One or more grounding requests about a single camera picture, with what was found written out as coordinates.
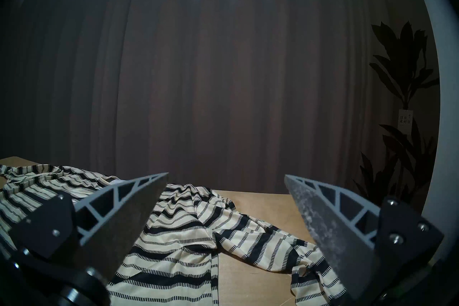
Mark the tall dark leafy plant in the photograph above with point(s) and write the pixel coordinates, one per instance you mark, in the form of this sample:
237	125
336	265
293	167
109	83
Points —
405	58

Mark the grey pleated curtain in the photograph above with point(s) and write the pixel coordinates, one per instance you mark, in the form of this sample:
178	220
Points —
215	76

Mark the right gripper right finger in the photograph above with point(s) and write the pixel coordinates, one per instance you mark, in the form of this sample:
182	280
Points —
340	237

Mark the white plant tag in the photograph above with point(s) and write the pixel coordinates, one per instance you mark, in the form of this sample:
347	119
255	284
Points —
405	117

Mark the cream black striped long-sleeve top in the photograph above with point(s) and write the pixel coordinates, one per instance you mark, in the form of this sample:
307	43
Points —
179	237

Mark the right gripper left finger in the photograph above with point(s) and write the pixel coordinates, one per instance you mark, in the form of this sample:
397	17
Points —
118	223

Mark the white curved arch pillar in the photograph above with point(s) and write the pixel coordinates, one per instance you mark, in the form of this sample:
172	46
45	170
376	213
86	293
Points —
446	129

